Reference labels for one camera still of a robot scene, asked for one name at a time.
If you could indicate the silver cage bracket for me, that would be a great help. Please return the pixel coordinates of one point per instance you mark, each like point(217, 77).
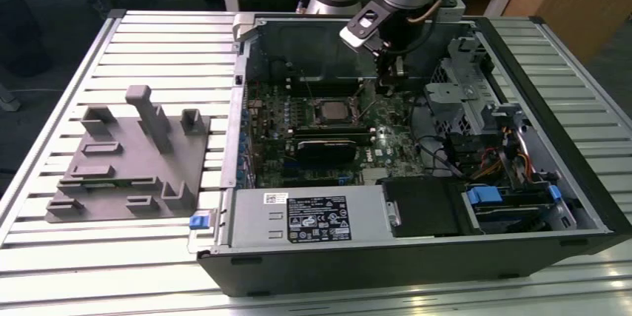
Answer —
point(444, 92)

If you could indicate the hard disk in blue carrier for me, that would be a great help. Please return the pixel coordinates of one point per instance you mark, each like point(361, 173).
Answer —
point(481, 197)

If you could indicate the grey stand foot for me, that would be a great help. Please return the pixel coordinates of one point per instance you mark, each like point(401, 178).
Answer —
point(9, 99)

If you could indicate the green RAM stick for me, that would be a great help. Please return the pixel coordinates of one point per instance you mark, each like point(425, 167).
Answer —
point(105, 183)

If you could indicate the black PC case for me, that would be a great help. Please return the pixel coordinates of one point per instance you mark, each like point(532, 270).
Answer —
point(345, 271)

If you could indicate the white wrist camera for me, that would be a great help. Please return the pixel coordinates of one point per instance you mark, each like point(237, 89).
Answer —
point(352, 38)

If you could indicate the green motherboard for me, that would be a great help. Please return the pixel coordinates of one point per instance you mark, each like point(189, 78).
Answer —
point(395, 146)

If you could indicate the silver drive bay frame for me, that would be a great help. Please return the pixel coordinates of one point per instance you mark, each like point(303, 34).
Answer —
point(535, 142)

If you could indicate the blue power supply latch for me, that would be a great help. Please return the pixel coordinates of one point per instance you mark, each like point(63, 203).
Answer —
point(199, 221)

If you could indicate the silver power supply unit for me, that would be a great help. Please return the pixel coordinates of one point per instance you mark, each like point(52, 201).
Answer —
point(256, 216)

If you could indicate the silver finned heatsink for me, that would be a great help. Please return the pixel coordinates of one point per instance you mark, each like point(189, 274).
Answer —
point(376, 174)

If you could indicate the blue plastic latch tab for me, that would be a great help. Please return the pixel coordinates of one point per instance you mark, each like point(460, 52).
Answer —
point(553, 194)

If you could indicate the wooden cabinet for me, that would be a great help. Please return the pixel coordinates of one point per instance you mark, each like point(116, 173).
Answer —
point(583, 5)

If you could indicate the silver CPU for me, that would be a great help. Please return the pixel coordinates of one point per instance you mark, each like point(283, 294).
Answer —
point(332, 111)

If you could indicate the metal disk bay cage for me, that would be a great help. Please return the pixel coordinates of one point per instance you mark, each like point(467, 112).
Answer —
point(453, 116)

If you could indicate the black plastic cover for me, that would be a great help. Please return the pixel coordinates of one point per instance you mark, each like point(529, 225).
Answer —
point(419, 208)

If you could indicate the CPU socket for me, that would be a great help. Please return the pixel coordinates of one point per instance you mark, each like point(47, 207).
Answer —
point(336, 123)

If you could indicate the grey parts rack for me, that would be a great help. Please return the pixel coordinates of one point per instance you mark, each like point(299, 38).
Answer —
point(148, 168)

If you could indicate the black graphics card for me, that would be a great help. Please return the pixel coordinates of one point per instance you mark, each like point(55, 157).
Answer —
point(325, 151)

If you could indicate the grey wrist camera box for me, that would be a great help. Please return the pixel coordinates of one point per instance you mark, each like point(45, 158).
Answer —
point(451, 10)

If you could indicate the thin metal locking lever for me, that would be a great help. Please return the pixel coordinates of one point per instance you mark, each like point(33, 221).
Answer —
point(371, 108)
point(309, 91)

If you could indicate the RAM slot with white clips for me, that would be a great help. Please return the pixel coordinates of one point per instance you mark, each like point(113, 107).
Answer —
point(340, 89)
point(340, 80)
point(336, 132)

